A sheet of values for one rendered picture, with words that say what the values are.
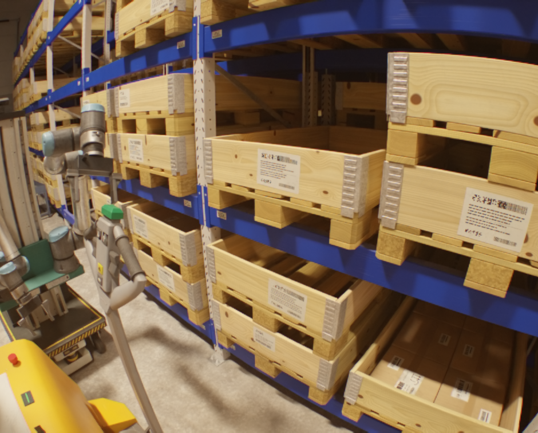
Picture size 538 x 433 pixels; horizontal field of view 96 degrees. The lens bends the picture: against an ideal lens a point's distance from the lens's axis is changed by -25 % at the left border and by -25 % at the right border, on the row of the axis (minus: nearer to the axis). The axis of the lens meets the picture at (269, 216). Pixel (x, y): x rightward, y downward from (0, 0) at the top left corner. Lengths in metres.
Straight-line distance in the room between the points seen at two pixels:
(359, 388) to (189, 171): 1.41
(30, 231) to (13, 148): 0.56
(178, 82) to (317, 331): 1.40
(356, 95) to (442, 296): 1.67
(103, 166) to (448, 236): 1.11
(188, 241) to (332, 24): 1.37
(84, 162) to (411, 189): 1.03
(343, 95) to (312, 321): 1.68
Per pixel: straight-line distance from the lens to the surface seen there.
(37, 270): 2.33
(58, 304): 2.53
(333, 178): 1.12
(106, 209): 0.93
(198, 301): 2.11
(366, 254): 1.20
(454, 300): 1.17
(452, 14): 1.07
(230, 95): 1.99
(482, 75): 0.96
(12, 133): 2.23
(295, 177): 1.20
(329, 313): 1.31
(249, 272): 1.52
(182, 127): 1.76
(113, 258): 0.88
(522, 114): 0.95
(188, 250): 1.91
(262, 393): 2.13
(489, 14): 1.06
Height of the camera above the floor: 1.69
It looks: 20 degrees down
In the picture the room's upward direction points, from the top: straight up
